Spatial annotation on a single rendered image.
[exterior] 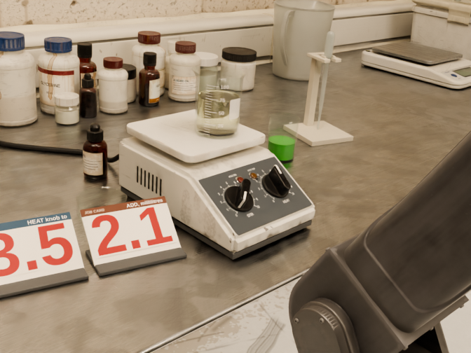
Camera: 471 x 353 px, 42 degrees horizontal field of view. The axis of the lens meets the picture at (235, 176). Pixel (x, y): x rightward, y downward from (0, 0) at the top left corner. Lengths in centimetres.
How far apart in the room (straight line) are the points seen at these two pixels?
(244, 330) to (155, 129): 27
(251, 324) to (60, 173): 37
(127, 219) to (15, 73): 39
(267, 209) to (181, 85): 49
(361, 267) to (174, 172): 36
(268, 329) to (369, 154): 47
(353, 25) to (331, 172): 85
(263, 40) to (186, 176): 81
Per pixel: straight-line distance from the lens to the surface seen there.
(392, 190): 83
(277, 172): 67
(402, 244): 31
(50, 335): 53
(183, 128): 71
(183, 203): 65
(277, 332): 54
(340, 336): 34
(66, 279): 59
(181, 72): 109
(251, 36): 138
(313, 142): 94
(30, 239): 61
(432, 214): 30
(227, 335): 53
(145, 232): 63
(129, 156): 71
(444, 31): 170
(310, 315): 34
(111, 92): 101
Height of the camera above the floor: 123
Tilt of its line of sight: 24 degrees down
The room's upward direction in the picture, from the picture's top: 5 degrees clockwise
